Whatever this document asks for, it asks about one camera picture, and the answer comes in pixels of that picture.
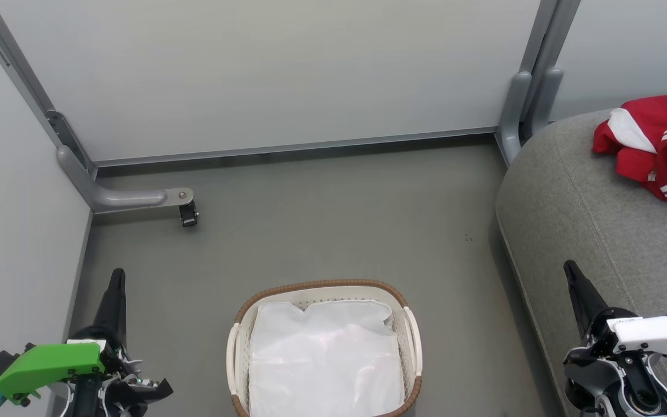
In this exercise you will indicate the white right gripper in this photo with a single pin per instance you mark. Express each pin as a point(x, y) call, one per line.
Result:
point(652, 336)

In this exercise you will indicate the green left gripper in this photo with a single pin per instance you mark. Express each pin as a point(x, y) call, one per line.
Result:
point(50, 365)

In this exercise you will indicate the red garment with white band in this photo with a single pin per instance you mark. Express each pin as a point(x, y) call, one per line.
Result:
point(652, 107)

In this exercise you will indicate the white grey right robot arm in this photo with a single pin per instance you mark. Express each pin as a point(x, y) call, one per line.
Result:
point(640, 399)

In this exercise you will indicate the white basket with brown rim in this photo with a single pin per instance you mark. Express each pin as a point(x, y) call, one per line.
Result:
point(322, 285)

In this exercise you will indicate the grey fabric sofa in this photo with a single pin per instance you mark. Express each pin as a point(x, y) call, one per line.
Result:
point(571, 202)

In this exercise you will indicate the grey partition leg with foot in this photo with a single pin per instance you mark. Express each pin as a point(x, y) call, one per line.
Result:
point(125, 200)

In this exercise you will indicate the black caster wheel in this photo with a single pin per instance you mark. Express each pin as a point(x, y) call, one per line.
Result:
point(189, 215)

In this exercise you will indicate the white cloth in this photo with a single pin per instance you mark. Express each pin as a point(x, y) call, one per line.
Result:
point(322, 359)

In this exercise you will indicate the grey partition bottom rail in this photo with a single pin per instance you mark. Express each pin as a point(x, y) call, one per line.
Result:
point(310, 145)

